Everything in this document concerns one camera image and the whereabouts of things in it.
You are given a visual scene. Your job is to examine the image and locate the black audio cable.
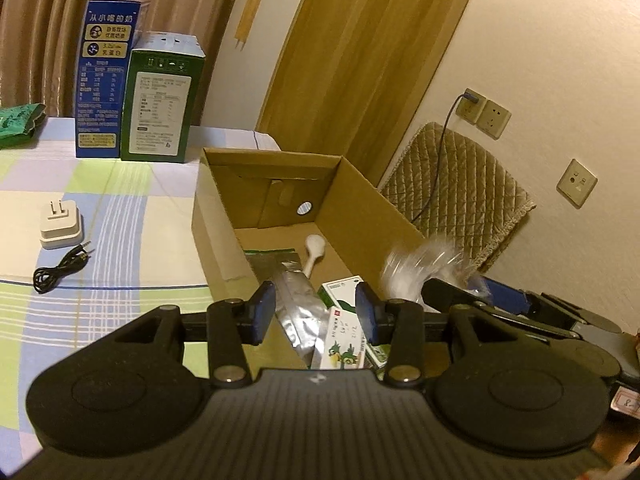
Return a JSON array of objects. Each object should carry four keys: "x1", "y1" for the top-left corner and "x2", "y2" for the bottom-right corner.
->
[{"x1": 32, "y1": 241, "x2": 96, "y2": 295}]

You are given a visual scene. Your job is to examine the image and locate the white green medicine box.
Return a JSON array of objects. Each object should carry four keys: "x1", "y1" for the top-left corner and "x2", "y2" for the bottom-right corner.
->
[{"x1": 320, "y1": 276, "x2": 391, "y2": 367}]

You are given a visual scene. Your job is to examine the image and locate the green milk carton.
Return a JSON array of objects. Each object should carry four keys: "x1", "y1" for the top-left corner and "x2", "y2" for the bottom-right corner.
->
[{"x1": 120, "y1": 31, "x2": 206, "y2": 164}]

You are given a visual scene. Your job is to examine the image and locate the white plug adapter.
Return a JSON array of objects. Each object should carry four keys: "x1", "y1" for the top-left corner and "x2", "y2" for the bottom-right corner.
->
[{"x1": 39, "y1": 199, "x2": 85, "y2": 250}]

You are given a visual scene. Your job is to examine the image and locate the green plastic packet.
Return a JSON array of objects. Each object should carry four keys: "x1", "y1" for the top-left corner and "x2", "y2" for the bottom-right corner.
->
[{"x1": 0, "y1": 103, "x2": 47, "y2": 150}]

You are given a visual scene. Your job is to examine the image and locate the beige round pin wall socket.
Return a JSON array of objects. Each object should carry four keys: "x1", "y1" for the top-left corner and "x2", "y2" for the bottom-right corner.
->
[{"x1": 556, "y1": 159, "x2": 599, "y2": 209}]

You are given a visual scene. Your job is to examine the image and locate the brown cardboard box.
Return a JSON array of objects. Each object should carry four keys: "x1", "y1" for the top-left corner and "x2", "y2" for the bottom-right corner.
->
[{"x1": 191, "y1": 146, "x2": 451, "y2": 376}]

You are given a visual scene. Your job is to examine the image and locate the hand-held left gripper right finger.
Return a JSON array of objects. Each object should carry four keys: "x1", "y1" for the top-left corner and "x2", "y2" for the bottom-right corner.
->
[{"x1": 355, "y1": 282, "x2": 506, "y2": 386}]

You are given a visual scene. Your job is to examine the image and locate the checked tablecloth desktop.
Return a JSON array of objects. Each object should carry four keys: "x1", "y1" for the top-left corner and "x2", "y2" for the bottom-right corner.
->
[{"x1": 0, "y1": 115, "x2": 282, "y2": 461}]

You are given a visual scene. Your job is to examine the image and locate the wall socket with plug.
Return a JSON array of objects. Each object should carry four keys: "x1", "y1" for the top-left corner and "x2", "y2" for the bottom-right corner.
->
[{"x1": 457, "y1": 87, "x2": 489, "y2": 124}]

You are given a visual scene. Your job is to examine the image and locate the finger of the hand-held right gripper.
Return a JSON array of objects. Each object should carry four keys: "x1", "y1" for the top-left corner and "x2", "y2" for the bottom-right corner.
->
[
  {"x1": 422, "y1": 277, "x2": 576, "y2": 341},
  {"x1": 475, "y1": 277, "x2": 581, "y2": 324}
]

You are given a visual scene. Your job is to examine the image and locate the dark charger cable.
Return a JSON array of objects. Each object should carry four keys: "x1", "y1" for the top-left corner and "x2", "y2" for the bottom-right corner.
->
[{"x1": 410, "y1": 89, "x2": 482, "y2": 222}]

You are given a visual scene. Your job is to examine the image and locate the silver green foil bag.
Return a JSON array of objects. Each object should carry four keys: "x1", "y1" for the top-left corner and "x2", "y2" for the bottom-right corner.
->
[{"x1": 244, "y1": 249, "x2": 332, "y2": 369}]

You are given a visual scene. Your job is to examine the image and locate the clear plastic packaging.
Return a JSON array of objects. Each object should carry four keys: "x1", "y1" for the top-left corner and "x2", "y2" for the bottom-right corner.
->
[{"x1": 379, "y1": 239, "x2": 488, "y2": 308}]

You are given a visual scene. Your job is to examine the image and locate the blue milk carton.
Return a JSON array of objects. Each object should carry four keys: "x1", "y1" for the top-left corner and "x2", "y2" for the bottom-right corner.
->
[{"x1": 75, "y1": 0, "x2": 151, "y2": 159}]

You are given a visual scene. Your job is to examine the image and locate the yellow wall strip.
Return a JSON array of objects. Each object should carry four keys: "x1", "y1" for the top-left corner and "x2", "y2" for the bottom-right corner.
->
[{"x1": 234, "y1": 0, "x2": 266, "y2": 51}]

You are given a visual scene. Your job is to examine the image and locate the white plastic spoon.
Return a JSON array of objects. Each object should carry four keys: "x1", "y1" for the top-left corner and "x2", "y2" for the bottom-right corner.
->
[{"x1": 300, "y1": 235, "x2": 327, "y2": 279}]

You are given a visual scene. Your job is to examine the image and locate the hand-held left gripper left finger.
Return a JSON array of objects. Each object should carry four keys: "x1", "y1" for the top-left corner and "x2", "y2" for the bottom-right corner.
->
[{"x1": 115, "y1": 281, "x2": 277, "y2": 388}]

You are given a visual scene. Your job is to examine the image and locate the chair with quilted cover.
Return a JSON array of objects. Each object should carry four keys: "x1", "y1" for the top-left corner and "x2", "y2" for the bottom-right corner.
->
[{"x1": 377, "y1": 121, "x2": 536, "y2": 274}]

